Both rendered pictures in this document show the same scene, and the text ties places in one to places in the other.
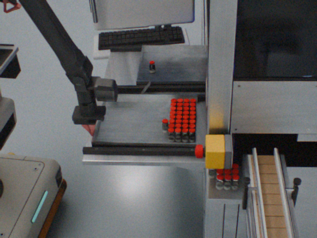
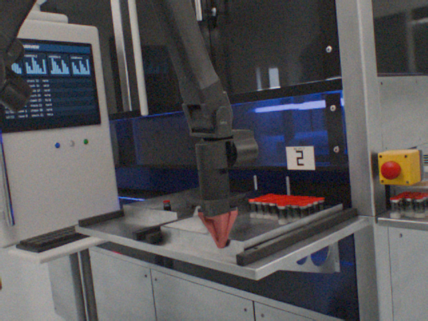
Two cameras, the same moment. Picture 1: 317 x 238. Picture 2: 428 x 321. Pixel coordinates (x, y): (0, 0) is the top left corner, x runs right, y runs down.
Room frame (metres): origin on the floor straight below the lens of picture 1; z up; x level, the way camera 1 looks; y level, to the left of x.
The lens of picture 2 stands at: (0.66, 0.84, 1.14)
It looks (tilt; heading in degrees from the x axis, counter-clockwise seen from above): 5 degrees down; 312
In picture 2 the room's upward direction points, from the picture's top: 6 degrees counter-clockwise
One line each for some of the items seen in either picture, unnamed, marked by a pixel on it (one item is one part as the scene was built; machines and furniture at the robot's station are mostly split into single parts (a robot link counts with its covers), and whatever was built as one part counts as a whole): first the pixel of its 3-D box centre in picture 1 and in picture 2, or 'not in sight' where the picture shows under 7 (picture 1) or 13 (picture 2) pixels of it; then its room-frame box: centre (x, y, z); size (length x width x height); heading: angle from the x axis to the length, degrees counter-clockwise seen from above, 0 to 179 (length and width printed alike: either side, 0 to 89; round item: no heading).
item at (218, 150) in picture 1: (217, 151); (400, 166); (0.98, -0.17, 1.00); 0.08 x 0.07 x 0.07; 84
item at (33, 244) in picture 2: (140, 37); (81, 230); (1.96, 0.05, 0.82); 0.40 x 0.14 x 0.02; 92
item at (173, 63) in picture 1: (182, 65); (194, 202); (1.58, -0.11, 0.90); 0.34 x 0.26 x 0.04; 84
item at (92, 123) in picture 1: (87, 124); (213, 225); (1.20, 0.23, 0.94); 0.07 x 0.07 x 0.09; 83
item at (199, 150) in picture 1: (201, 151); (391, 170); (0.98, -0.12, 0.99); 0.04 x 0.04 x 0.04; 84
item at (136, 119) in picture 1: (147, 120); (253, 222); (1.25, 0.03, 0.90); 0.34 x 0.26 x 0.04; 83
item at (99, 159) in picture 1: (162, 97); (217, 222); (1.42, -0.02, 0.87); 0.70 x 0.48 x 0.02; 174
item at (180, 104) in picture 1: (179, 119); (283, 208); (1.24, -0.08, 0.90); 0.18 x 0.02 x 0.05; 173
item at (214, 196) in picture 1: (230, 185); (417, 217); (0.96, -0.21, 0.87); 0.14 x 0.13 x 0.02; 84
